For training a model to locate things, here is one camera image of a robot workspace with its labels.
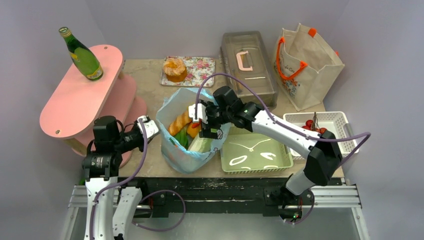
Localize blue printed plastic bag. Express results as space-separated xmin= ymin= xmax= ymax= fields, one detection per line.
xmin=156 ymin=87 xmax=231 ymax=174

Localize red cherry bunch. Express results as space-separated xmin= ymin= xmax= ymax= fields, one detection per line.
xmin=302 ymin=112 xmax=327 ymax=134

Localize beige tote bag orange handles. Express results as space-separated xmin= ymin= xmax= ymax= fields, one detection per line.
xmin=272 ymin=23 xmax=345 ymax=111

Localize napa cabbage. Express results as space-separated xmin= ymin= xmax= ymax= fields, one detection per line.
xmin=187 ymin=134 xmax=213 ymax=153

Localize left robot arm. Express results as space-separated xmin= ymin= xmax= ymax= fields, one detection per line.
xmin=82 ymin=115 xmax=151 ymax=240

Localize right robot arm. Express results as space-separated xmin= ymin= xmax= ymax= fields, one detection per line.
xmin=188 ymin=86 xmax=343 ymax=204

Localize orange fruit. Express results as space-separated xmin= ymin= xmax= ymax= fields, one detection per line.
xmin=186 ymin=122 xmax=202 ymax=139

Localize bread baguette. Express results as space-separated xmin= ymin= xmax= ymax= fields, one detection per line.
xmin=167 ymin=110 xmax=192 ymax=136

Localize green plastic basket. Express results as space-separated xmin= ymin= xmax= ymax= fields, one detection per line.
xmin=220 ymin=126 xmax=294 ymax=174

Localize floral tray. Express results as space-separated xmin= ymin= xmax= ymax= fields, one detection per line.
xmin=159 ymin=56 xmax=215 ymax=88

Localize orange bundt cake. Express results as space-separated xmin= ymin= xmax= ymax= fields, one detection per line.
xmin=162 ymin=57 xmax=188 ymax=83

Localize grey transparent lidded box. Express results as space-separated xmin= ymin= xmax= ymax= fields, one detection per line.
xmin=220 ymin=31 xmax=279 ymax=110

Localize pink two-tier shelf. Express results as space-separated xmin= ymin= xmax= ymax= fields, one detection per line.
xmin=39 ymin=44 xmax=148 ymax=156

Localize green glass bottle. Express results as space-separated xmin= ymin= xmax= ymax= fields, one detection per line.
xmin=58 ymin=27 xmax=104 ymax=81

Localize white plastic basket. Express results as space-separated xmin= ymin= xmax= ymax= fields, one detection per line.
xmin=283 ymin=111 xmax=358 ymax=160

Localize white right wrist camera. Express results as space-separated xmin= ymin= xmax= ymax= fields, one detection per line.
xmin=188 ymin=103 xmax=208 ymax=124

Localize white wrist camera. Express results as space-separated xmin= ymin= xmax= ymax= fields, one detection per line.
xmin=136 ymin=115 xmax=160 ymax=140
xmin=188 ymin=103 xmax=208 ymax=124

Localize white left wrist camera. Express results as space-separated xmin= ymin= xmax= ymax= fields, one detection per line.
xmin=136 ymin=115 xmax=160 ymax=140

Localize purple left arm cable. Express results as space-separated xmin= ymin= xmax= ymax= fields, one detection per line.
xmin=88 ymin=118 xmax=148 ymax=240

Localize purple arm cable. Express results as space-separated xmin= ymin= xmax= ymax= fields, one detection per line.
xmin=194 ymin=72 xmax=372 ymax=170
xmin=88 ymin=118 xmax=148 ymax=240

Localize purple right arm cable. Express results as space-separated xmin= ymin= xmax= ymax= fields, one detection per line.
xmin=194 ymin=72 xmax=372 ymax=170

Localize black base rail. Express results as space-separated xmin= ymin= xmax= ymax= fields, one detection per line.
xmin=117 ymin=176 xmax=344 ymax=220

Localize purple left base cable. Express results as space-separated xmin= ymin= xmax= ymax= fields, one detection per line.
xmin=130 ymin=190 xmax=186 ymax=233

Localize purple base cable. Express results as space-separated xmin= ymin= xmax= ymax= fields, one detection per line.
xmin=130 ymin=190 xmax=186 ymax=233
xmin=283 ymin=192 xmax=316 ymax=227

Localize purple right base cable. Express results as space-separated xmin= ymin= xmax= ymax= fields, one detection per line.
xmin=283 ymin=192 xmax=316 ymax=227

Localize aluminium frame rail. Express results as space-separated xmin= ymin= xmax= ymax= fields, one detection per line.
xmin=67 ymin=184 xmax=362 ymax=208

